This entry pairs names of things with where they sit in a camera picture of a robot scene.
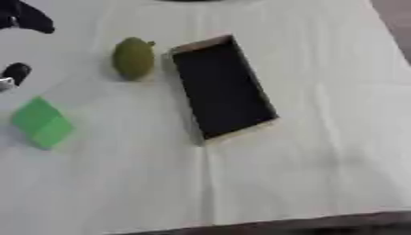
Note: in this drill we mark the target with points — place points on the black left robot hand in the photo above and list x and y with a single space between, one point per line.
29 16

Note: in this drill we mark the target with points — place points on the cardboard box with black inside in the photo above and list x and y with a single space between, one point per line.
222 88

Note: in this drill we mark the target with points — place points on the green block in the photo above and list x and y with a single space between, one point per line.
42 123

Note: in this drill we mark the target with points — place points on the olive green toy fruit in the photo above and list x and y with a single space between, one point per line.
133 58

